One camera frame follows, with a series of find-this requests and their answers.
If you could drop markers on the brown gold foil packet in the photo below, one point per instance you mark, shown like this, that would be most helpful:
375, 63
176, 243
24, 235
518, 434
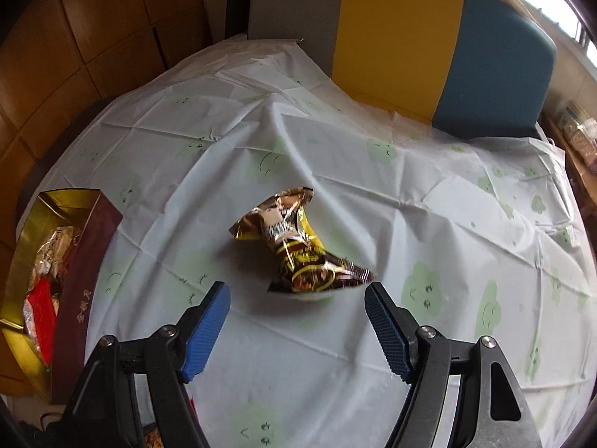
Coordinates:
305, 267

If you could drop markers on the wooden side shelf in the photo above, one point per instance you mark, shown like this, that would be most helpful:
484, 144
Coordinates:
582, 179

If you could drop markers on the grey yellow blue chair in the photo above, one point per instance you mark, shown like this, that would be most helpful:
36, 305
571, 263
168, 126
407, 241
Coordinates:
470, 68

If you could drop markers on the white green-cloud tablecloth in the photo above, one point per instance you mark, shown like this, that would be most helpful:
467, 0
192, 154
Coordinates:
480, 237

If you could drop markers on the maroon gold gift box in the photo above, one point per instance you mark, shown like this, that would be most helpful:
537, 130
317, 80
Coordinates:
22, 372

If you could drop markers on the white pastry packet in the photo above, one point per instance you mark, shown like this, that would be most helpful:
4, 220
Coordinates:
54, 257

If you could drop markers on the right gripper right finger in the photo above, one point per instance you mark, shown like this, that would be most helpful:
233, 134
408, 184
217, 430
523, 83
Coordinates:
395, 329

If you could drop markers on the long red snack packet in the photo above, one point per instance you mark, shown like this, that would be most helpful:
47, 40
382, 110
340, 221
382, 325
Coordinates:
40, 313

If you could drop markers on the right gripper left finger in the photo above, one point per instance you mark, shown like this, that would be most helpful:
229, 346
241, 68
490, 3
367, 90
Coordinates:
199, 329

